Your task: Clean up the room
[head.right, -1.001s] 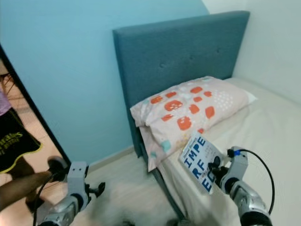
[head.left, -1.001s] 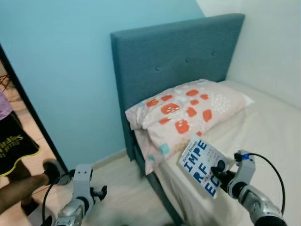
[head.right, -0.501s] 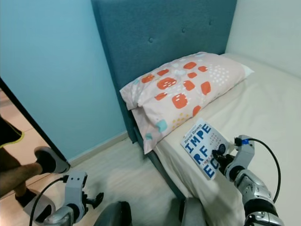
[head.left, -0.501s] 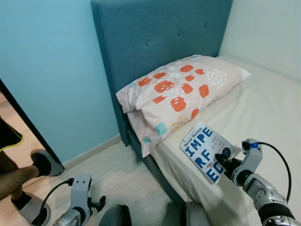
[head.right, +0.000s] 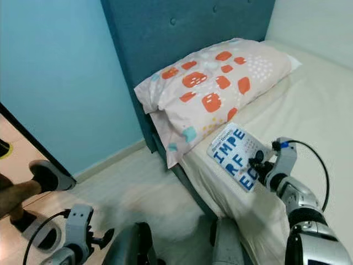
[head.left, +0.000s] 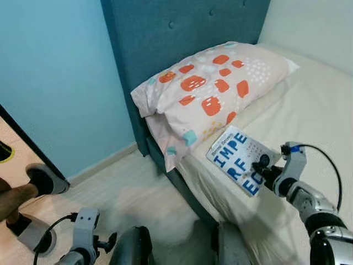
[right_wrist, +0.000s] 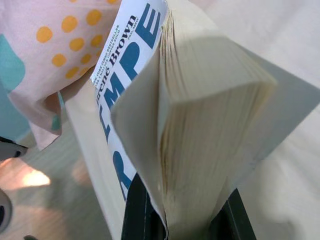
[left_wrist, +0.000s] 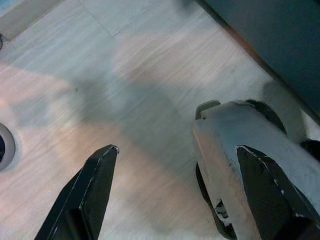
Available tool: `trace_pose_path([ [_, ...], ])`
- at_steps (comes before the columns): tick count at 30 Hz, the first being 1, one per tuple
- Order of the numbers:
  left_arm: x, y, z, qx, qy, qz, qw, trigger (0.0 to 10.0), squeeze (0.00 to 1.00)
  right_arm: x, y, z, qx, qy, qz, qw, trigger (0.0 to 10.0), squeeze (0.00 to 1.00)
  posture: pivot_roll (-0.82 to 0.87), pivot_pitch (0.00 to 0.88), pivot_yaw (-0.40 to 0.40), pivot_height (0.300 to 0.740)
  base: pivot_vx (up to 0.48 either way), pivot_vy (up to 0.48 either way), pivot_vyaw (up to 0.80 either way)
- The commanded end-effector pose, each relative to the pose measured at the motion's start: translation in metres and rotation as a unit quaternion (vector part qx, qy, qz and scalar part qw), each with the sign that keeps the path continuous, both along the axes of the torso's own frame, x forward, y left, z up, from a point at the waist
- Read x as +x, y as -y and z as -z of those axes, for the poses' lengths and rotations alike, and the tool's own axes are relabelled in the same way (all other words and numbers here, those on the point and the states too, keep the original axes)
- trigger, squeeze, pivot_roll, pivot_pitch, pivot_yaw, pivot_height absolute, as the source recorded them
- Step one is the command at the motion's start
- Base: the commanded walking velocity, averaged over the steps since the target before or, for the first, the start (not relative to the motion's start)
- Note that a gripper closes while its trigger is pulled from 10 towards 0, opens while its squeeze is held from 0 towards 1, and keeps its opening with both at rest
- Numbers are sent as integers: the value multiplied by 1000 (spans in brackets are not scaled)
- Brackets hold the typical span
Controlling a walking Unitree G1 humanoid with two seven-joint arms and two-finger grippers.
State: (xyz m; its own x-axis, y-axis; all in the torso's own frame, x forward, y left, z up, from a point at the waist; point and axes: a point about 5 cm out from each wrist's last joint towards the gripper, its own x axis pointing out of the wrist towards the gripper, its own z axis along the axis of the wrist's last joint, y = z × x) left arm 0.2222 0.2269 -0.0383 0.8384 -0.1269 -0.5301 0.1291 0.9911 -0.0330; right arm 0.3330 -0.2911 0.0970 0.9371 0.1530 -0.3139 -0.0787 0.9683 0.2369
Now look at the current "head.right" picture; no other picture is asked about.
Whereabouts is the white book with blue letters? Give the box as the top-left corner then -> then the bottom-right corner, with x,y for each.
206,122 -> 275,193

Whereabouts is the pink pillow with orange patches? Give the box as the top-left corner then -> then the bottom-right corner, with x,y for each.
133,37 -> 303,169

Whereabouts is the grey robot left leg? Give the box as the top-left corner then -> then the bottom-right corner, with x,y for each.
102,222 -> 156,265

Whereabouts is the grey robot leg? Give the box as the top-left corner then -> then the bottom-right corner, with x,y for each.
208,217 -> 250,265
102,222 -> 156,265

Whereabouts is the grey slipper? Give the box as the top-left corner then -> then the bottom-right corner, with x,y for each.
11,213 -> 60,250
29,160 -> 76,193

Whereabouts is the mattress with beige sheet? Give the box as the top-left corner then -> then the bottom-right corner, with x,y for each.
178,39 -> 353,265

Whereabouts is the grey robot right leg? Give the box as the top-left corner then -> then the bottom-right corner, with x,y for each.
208,217 -> 250,265

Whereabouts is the black disc with yellow rim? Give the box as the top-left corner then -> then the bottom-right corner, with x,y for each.
0,138 -> 15,161

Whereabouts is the person bare lower leg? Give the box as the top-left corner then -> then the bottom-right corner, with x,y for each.
0,166 -> 53,219

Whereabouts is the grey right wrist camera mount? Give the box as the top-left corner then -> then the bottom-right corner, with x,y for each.
272,136 -> 299,186

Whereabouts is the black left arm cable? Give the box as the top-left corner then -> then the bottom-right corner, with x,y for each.
22,209 -> 69,265

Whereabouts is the black door frame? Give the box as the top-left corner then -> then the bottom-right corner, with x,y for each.
0,102 -> 76,180

